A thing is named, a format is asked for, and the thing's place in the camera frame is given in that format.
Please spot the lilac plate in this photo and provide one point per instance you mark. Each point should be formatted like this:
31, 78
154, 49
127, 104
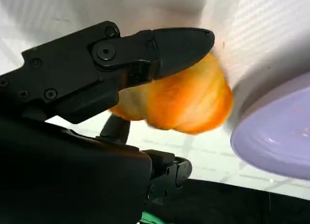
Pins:
278, 136

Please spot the orange toy bread roll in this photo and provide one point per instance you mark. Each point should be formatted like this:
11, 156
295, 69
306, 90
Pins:
189, 102

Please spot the green cloth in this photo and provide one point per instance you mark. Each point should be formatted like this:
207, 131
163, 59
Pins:
148, 219

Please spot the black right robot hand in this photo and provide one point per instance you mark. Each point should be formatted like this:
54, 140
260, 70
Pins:
60, 161

